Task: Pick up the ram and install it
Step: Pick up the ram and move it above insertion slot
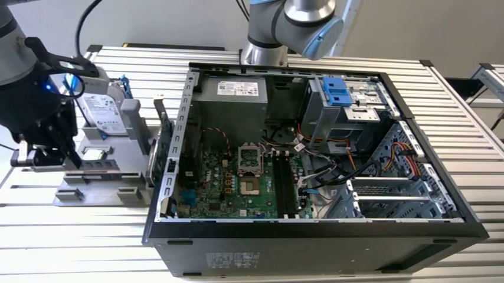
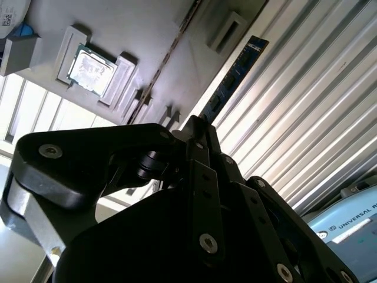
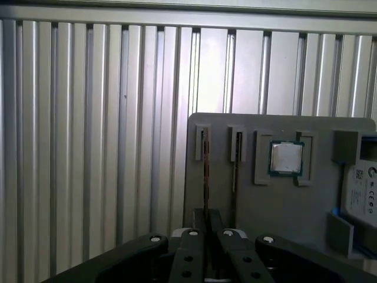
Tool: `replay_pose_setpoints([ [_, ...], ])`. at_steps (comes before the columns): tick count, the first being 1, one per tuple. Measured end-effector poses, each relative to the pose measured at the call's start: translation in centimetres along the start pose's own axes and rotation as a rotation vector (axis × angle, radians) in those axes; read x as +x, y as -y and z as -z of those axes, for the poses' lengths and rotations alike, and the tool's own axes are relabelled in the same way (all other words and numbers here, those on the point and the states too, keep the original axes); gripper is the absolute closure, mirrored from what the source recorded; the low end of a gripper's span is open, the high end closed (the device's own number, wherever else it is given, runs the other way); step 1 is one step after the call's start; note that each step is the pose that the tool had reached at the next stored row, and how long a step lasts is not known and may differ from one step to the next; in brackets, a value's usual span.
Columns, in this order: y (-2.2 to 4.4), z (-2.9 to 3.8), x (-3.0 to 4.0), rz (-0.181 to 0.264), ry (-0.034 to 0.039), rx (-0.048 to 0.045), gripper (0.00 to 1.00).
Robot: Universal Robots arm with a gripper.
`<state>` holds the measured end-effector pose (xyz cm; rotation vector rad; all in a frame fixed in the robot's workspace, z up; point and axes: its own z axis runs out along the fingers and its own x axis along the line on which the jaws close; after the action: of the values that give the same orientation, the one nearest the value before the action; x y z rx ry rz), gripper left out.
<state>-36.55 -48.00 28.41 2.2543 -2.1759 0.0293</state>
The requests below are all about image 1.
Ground CPU socket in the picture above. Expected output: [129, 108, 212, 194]
[239, 176, 264, 196]

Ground grey parts rack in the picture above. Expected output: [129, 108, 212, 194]
[53, 98, 157, 208]

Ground perforated metal disk bay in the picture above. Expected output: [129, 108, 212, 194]
[327, 120, 462, 221]

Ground grey power supply unit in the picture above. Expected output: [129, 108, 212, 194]
[192, 75, 269, 143]

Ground metal socket cover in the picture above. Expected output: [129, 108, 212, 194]
[237, 143, 264, 175]

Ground RAM slot with white clips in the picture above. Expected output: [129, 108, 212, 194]
[276, 150, 291, 219]
[284, 150, 301, 219]

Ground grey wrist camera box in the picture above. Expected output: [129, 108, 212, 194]
[81, 67, 110, 94]

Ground green motherboard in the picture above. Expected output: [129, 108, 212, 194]
[173, 141, 316, 221]

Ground hard disk in blue carrier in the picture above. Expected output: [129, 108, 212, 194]
[74, 75, 134, 137]

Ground black case fan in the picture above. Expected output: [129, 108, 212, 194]
[181, 114, 205, 180]

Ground black PC case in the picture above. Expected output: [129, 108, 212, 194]
[141, 61, 491, 278]

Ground orange yellow power wires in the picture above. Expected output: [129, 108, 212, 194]
[384, 141, 423, 180]

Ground thin black camera cable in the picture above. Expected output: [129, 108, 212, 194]
[74, 0, 106, 58]

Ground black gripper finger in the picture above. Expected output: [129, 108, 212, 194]
[23, 129, 85, 172]

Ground green graphics card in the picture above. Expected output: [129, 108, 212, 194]
[145, 93, 177, 185]

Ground black looped cable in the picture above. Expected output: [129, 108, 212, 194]
[305, 160, 379, 189]

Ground twisted fan wire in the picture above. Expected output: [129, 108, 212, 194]
[201, 127, 233, 157]

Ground black camera bracket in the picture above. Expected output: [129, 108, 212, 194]
[25, 37, 101, 79]

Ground silver CPU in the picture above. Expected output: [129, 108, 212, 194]
[82, 149, 105, 162]

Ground blue drive bay latch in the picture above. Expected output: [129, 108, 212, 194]
[321, 75, 352, 107]

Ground multicolour supply wire bundle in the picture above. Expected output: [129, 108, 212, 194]
[260, 125, 340, 162]

